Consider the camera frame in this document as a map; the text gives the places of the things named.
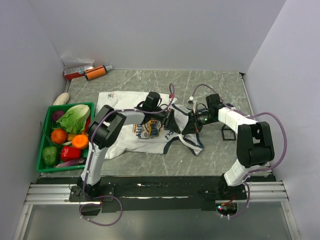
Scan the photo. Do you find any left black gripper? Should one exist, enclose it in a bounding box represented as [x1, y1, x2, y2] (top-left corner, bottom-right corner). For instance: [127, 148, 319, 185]
[151, 107, 181, 135]

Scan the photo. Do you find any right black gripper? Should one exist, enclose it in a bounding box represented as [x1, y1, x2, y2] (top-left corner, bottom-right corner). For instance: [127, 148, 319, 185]
[181, 110, 216, 135]

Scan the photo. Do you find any white printed tank top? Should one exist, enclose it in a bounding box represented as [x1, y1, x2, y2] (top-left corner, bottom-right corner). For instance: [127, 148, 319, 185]
[96, 91, 204, 160]

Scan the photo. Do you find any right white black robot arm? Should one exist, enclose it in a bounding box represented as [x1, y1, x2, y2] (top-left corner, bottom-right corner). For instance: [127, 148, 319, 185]
[182, 93, 275, 200]

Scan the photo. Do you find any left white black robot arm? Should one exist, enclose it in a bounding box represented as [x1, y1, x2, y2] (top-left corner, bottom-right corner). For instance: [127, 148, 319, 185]
[77, 84, 181, 201]

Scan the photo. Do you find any red chili pepper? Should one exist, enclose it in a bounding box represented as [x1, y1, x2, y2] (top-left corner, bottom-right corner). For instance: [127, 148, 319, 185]
[84, 116, 91, 132]

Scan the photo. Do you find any orange carrot slice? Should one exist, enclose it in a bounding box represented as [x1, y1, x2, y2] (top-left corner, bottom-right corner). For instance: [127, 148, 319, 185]
[71, 134, 89, 150]

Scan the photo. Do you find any orange black cylinder tool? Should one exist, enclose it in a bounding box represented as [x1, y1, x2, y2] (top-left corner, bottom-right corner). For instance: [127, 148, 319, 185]
[84, 65, 113, 81]

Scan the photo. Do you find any green lettuce head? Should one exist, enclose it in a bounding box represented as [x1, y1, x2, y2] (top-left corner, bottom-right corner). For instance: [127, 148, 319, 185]
[56, 104, 91, 134]

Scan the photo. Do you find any purple eggplant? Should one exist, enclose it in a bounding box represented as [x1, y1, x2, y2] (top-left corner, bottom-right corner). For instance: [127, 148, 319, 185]
[54, 158, 87, 168]

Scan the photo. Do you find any red bell pepper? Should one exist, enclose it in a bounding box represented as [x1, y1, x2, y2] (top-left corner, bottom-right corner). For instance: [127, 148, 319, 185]
[60, 146, 82, 162]

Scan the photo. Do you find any green plastic crate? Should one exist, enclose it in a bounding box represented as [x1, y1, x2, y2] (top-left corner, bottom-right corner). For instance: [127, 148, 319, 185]
[36, 102, 95, 173]

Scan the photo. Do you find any white radish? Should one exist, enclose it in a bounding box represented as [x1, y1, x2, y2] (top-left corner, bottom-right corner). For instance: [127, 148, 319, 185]
[52, 92, 70, 106]

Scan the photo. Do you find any orange tangerine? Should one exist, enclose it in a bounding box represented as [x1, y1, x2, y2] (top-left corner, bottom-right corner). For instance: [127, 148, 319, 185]
[50, 128, 68, 145]

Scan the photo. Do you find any red white box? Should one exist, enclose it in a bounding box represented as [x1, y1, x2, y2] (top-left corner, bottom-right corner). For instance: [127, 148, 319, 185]
[63, 63, 94, 80]

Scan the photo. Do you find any purple onion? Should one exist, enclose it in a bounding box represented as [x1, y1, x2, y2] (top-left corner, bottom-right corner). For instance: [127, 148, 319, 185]
[51, 110, 65, 123]

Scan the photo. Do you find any green bell pepper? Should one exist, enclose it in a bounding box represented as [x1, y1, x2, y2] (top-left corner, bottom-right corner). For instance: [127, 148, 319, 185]
[42, 146, 59, 167]

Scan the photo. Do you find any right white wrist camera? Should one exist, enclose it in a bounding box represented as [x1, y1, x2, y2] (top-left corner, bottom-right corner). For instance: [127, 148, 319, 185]
[187, 96, 197, 112]

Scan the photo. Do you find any black wire frame stand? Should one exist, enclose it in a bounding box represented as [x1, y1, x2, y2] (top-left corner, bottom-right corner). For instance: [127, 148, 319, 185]
[221, 124, 237, 141]

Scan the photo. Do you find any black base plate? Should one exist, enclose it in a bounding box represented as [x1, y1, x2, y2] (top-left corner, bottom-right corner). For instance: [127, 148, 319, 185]
[35, 176, 282, 216]

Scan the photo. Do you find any aluminium rail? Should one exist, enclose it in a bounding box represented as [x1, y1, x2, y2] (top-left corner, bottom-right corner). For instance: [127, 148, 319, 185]
[24, 184, 71, 205]

